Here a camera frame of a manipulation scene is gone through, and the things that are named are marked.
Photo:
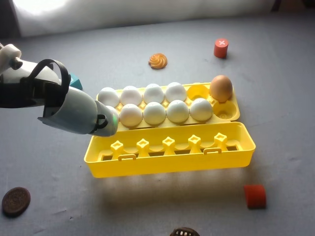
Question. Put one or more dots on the brown egg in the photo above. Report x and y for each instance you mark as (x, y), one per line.
(221, 88)

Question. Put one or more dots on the yellow plastic egg box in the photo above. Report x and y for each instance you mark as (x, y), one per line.
(172, 162)

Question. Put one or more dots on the orange swirl cookie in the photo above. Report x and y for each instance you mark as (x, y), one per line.
(158, 61)

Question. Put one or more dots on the teal block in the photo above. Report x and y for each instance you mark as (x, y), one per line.
(76, 82)

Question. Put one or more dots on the red cylinder with white cross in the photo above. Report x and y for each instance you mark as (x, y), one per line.
(221, 49)

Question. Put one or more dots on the white backdrop sheet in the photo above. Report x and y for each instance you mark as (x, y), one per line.
(123, 14)

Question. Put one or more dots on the grey table cloth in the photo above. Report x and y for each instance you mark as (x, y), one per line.
(49, 159)

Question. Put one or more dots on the brown woven basket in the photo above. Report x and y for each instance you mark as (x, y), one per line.
(184, 232)

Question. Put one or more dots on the red half-round block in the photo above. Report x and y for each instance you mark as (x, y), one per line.
(255, 196)

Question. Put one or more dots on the chocolate sandwich cookie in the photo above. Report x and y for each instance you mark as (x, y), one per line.
(16, 201)

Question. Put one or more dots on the dark backdrop panel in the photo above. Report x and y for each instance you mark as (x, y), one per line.
(7, 17)

